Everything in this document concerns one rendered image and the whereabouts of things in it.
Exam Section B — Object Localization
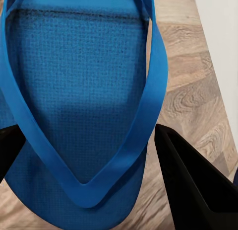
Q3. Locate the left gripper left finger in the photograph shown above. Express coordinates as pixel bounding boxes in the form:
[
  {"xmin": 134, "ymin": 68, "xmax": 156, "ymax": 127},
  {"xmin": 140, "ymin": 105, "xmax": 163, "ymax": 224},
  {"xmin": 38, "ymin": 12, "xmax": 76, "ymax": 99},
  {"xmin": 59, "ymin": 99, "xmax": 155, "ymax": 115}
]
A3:
[{"xmin": 0, "ymin": 124, "xmax": 26, "ymax": 184}]

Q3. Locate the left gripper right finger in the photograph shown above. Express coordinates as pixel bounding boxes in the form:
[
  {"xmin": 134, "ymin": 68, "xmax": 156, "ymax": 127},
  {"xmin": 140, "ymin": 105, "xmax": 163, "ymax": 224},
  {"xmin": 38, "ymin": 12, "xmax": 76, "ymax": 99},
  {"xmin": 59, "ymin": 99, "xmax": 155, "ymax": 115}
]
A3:
[{"xmin": 154, "ymin": 124, "xmax": 238, "ymax": 230}]

